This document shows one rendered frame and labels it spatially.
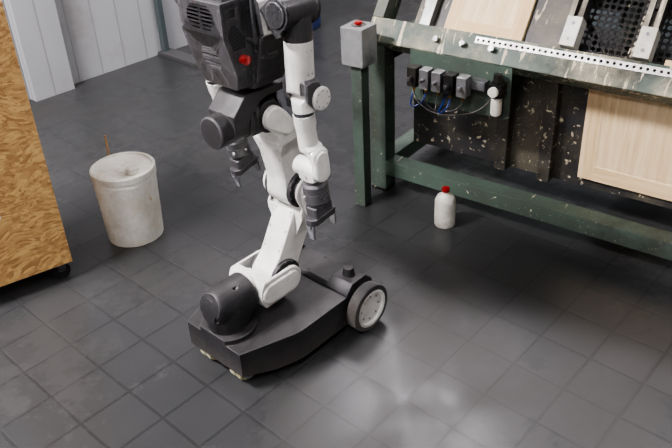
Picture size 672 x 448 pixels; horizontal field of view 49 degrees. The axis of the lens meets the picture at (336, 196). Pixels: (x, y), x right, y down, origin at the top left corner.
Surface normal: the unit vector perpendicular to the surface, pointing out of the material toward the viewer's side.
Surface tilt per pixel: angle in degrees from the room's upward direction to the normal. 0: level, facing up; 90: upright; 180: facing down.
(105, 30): 90
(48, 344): 0
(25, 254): 90
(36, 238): 90
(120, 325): 0
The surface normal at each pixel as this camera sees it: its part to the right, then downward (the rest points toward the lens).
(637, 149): -0.59, 0.43
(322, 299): -0.04, -0.86
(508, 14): -0.50, -0.18
